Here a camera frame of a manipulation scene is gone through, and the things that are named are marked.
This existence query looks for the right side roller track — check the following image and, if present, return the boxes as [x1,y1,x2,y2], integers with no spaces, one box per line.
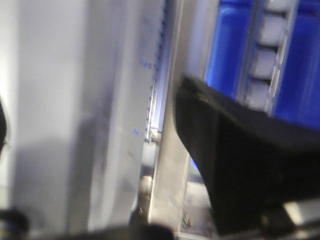
[235,0,300,116]

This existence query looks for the white plastic tote bin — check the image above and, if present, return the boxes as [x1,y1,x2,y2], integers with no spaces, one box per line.
[0,0,166,236]

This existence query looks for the steel front shelf rail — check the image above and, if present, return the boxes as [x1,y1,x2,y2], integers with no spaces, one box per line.
[147,0,218,236]

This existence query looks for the blue bin front right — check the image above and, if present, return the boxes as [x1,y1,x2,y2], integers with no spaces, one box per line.
[205,0,320,130]

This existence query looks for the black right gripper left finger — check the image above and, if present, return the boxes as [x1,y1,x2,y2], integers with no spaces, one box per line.
[0,96,10,155]

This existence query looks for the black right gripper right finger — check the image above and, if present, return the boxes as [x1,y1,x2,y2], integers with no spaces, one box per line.
[173,76,320,235]

